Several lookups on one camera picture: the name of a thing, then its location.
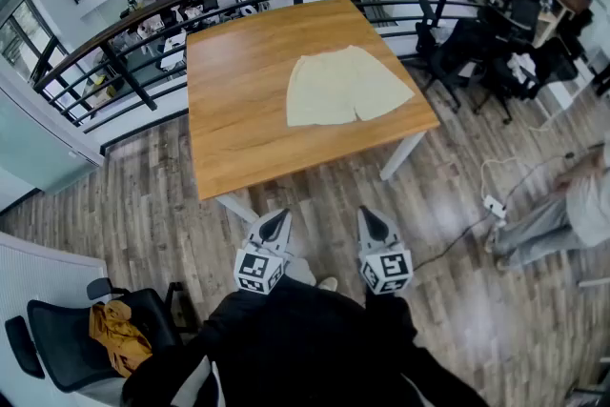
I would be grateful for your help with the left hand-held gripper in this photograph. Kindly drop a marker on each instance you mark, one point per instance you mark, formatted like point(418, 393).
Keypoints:
point(252, 269)

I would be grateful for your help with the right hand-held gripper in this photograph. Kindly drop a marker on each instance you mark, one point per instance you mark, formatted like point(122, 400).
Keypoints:
point(388, 269)

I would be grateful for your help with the cream cloth shorts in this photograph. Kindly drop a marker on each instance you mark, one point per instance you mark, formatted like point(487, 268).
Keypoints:
point(343, 86)

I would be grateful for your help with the person's right forearm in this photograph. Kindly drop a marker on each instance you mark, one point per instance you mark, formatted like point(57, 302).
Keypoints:
point(391, 319)

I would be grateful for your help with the person's left forearm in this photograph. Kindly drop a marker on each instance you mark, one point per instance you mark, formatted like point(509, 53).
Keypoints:
point(229, 319)

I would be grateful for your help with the white table leg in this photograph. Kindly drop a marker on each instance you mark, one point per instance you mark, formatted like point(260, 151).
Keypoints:
point(402, 155)
point(236, 206)

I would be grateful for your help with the person's beige shoe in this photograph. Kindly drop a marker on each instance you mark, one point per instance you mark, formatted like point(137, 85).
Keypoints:
point(328, 284)

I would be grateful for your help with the white power strip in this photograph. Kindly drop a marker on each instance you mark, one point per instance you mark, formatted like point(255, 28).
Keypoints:
point(494, 206)

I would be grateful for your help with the person's black clothed body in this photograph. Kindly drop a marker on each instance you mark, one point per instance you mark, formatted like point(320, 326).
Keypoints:
point(310, 348)

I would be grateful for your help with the orange jacket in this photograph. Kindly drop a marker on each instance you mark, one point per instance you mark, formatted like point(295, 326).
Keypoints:
point(119, 338)

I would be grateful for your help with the black office chair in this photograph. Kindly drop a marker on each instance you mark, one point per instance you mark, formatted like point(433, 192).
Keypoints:
point(548, 71)
point(62, 348)
point(524, 9)
point(457, 57)

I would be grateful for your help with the cardboard box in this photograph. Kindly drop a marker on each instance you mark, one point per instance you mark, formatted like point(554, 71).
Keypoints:
point(102, 96)

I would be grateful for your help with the white cabinet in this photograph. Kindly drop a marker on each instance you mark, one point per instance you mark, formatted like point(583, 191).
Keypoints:
point(47, 262)

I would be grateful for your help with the white cloth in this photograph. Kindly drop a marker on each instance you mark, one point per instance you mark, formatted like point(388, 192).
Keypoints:
point(522, 63)

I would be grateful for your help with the frosted glass partition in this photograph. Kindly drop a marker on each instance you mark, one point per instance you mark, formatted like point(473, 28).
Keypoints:
point(33, 148)

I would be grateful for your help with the large window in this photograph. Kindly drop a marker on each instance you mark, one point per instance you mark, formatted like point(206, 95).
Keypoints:
point(28, 33)

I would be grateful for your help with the white metal frame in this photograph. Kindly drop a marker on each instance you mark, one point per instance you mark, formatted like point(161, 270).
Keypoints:
point(593, 282)

